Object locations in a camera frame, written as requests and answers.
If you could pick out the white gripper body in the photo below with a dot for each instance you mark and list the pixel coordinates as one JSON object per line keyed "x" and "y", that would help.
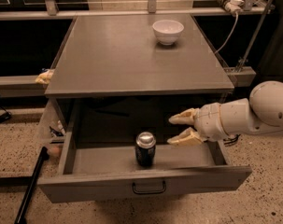
{"x": 208, "y": 121}

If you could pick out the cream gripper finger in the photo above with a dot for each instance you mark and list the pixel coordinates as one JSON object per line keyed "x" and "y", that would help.
{"x": 186, "y": 117}
{"x": 189, "y": 137}

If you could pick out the blue pepsi can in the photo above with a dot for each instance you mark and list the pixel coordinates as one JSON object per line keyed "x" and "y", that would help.
{"x": 145, "y": 146}

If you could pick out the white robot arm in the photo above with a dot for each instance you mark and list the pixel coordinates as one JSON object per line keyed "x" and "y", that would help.
{"x": 260, "y": 114}

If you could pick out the grey open drawer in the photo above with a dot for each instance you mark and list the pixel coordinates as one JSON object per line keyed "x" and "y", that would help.
{"x": 119, "y": 149}

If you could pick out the grey cabinet counter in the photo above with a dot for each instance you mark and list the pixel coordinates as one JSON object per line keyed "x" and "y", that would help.
{"x": 119, "y": 55}

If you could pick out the white ceramic bowl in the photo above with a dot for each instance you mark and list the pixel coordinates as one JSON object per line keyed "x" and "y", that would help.
{"x": 167, "y": 32}

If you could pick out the white power strip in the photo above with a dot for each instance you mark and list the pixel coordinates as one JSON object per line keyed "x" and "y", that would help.
{"x": 231, "y": 6}

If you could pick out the clear plastic bag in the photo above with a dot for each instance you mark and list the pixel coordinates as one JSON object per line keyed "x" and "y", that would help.
{"x": 51, "y": 129}

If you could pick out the yellow crumpled snack bag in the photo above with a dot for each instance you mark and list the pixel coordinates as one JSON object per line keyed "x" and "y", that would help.
{"x": 45, "y": 77}

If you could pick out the black pole on floor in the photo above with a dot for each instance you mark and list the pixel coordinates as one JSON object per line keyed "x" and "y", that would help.
{"x": 43, "y": 156}

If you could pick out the black drawer handle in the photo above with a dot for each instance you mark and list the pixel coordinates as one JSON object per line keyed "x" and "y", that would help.
{"x": 149, "y": 188}

